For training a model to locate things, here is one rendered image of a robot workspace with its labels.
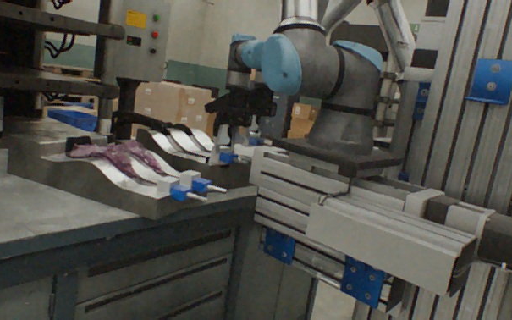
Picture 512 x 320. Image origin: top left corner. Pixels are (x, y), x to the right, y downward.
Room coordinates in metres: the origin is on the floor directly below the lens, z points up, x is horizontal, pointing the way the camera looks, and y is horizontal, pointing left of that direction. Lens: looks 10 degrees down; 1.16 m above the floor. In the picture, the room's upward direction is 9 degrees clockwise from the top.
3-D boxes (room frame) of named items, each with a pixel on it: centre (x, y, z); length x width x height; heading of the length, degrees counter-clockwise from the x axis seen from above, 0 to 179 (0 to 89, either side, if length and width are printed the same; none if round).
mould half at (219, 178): (1.48, 0.22, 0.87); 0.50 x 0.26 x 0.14; 52
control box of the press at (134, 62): (2.08, 0.64, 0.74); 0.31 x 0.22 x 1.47; 142
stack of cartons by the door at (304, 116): (8.20, -1.16, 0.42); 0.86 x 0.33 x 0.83; 53
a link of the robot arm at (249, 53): (1.19, 0.01, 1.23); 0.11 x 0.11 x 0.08; 22
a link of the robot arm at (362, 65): (0.95, -0.20, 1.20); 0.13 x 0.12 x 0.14; 112
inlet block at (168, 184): (1.00, 0.14, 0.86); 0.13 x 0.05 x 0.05; 69
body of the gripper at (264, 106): (1.58, -0.03, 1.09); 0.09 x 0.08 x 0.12; 52
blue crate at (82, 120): (4.91, 2.10, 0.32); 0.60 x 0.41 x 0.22; 59
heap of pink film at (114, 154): (1.15, 0.37, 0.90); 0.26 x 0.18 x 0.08; 69
